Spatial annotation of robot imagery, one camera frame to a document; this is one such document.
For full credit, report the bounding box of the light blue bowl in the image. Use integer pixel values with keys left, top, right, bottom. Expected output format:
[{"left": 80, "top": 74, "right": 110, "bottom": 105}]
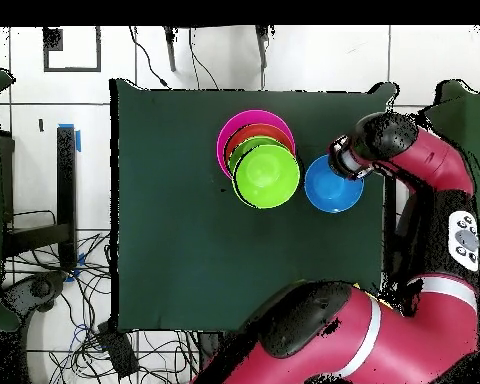
[{"left": 303, "top": 154, "right": 365, "bottom": 214}]

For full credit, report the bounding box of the green bowl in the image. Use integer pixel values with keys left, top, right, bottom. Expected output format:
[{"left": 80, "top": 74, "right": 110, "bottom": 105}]
[
  {"left": 228, "top": 135, "right": 286, "bottom": 175},
  {"left": 231, "top": 143, "right": 302, "bottom": 210}
]

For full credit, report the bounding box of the orange bowl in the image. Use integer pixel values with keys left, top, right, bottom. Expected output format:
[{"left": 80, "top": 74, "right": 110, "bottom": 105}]
[{"left": 222, "top": 122, "right": 296, "bottom": 179}]

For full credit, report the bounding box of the large pink bowl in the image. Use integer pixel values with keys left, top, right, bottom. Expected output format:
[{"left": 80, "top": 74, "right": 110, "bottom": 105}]
[{"left": 216, "top": 109, "right": 297, "bottom": 181}]

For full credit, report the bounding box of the black stand leg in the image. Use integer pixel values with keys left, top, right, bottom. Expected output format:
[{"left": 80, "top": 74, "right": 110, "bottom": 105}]
[
  {"left": 162, "top": 25, "right": 178, "bottom": 73},
  {"left": 254, "top": 25, "right": 270, "bottom": 69}
]

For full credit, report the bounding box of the dark green tablecloth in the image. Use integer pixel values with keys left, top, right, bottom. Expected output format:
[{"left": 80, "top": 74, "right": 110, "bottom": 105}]
[{"left": 109, "top": 77, "right": 399, "bottom": 335}]

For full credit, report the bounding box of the black metal stand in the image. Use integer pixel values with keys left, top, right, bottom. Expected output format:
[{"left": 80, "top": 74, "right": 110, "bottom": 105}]
[{"left": 1, "top": 125, "right": 79, "bottom": 271}]

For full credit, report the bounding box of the black power strip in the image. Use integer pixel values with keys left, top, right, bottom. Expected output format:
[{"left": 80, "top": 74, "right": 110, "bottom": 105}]
[{"left": 96, "top": 321, "right": 140, "bottom": 379}]

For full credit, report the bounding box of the black cable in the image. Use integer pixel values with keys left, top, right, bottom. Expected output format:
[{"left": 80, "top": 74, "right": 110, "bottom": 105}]
[{"left": 128, "top": 25, "right": 171, "bottom": 90}]

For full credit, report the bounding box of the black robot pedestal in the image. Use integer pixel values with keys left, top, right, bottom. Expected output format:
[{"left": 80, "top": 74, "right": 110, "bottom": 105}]
[{"left": 197, "top": 330, "right": 223, "bottom": 373}]

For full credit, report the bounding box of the grey square frame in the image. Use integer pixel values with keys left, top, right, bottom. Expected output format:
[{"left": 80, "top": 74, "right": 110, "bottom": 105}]
[{"left": 42, "top": 25, "right": 102, "bottom": 74}]

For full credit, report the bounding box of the tangle of cables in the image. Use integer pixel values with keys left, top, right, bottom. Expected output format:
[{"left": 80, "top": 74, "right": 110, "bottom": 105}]
[{"left": 3, "top": 209, "right": 197, "bottom": 384}]

